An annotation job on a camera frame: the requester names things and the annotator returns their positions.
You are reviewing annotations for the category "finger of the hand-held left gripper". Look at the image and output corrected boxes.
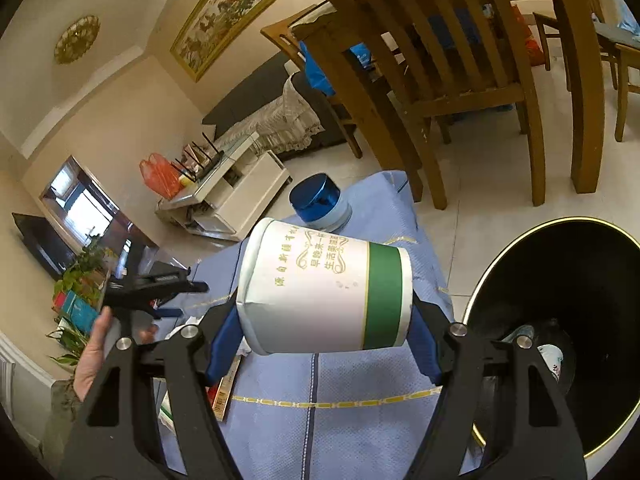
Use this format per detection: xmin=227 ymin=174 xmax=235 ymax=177
xmin=116 ymin=304 xmax=178 ymax=347
xmin=102 ymin=269 xmax=210 ymax=311

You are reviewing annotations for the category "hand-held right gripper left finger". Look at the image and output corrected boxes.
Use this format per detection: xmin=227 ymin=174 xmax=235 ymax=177
xmin=55 ymin=287 xmax=243 ymax=480

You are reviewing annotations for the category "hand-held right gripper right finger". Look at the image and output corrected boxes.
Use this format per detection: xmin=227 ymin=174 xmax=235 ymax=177
xmin=400 ymin=292 xmax=589 ymax=480

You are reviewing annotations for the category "red packet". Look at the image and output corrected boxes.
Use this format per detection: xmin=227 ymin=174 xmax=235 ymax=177
xmin=210 ymin=352 xmax=242 ymax=422

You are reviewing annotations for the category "white paper cup green band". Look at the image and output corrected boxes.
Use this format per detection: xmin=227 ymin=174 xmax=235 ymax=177
xmin=235 ymin=217 xmax=415 ymax=356

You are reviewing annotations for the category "black trash bin gold rim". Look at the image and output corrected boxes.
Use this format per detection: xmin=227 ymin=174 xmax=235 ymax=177
xmin=460 ymin=217 xmax=640 ymax=480

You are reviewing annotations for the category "person's left forearm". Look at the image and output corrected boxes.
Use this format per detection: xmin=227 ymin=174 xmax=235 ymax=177
xmin=42 ymin=380 xmax=88 ymax=466

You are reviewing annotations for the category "person's left hand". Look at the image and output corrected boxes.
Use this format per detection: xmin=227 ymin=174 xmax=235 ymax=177
xmin=74 ymin=307 xmax=157 ymax=402

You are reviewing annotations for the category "teal gift box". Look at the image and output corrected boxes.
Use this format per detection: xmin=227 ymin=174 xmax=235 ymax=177
xmin=64 ymin=294 xmax=99 ymax=322

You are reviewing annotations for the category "green pothos plant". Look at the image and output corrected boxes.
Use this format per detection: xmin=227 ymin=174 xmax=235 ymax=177
xmin=55 ymin=235 xmax=118 ymax=296

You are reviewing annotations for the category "white green packet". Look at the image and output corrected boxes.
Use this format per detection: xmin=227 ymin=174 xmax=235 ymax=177
xmin=157 ymin=390 xmax=176 ymax=431

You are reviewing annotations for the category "blue striped tablecloth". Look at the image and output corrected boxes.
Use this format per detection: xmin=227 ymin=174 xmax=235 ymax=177
xmin=155 ymin=170 xmax=483 ymax=480

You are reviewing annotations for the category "orange plastic bag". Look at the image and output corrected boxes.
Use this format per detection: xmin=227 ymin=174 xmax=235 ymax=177
xmin=140 ymin=157 xmax=183 ymax=198

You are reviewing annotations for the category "white coffee table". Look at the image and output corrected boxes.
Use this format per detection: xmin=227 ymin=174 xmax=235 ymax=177
xmin=155 ymin=132 xmax=293 ymax=241

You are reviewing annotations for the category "black flat television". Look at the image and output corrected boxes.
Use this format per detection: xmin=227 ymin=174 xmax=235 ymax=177
xmin=12 ymin=212 xmax=68 ymax=281

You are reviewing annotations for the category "white plastic wrapper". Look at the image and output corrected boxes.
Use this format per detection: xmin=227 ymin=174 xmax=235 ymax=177
xmin=537 ymin=342 xmax=566 ymax=381

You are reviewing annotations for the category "black wifi router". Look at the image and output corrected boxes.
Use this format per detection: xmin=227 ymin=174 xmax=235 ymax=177
xmin=172 ymin=132 xmax=226 ymax=183

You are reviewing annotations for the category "blue lid glass jar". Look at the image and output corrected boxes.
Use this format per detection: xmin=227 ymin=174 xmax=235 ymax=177
xmin=288 ymin=172 xmax=353 ymax=228

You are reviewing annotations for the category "beige lace sofa cover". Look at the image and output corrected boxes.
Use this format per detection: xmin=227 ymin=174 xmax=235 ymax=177
xmin=215 ymin=77 xmax=326 ymax=153

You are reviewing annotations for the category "dark grey sofa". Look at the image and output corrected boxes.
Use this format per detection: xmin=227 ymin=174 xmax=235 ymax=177
xmin=202 ymin=52 xmax=356 ymax=153

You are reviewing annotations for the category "gold ceiling lamp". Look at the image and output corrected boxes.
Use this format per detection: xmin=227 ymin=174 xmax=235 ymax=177
xmin=54 ymin=15 xmax=101 ymax=65

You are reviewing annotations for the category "blue shopping bag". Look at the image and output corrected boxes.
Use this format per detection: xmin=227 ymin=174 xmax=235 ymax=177
xmin=300 ymin=40 xmax=371 ymax=96

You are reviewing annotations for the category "wooden slat back dining chair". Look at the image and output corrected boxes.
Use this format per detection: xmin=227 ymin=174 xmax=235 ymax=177
xmin=292 ymin=0 xmax=548 ymax=211

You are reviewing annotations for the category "wooden dining table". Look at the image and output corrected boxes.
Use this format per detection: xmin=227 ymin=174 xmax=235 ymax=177
xmin=280 ymin=0 xmax=623 ymax=196

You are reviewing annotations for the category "red plastic bag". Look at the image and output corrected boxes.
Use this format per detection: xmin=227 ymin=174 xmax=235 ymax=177
xmin=510 ymin=4 xmax=545 ymax=67

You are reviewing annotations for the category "wooden chair grey cushion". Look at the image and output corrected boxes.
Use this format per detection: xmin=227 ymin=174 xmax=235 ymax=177
xmin=595 ymin=20 xmax=640 ymax=143

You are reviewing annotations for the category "light blue printed cloth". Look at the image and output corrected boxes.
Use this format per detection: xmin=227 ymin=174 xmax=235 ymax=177
xmin=617 ymin=0 xmax=640 ymax=36

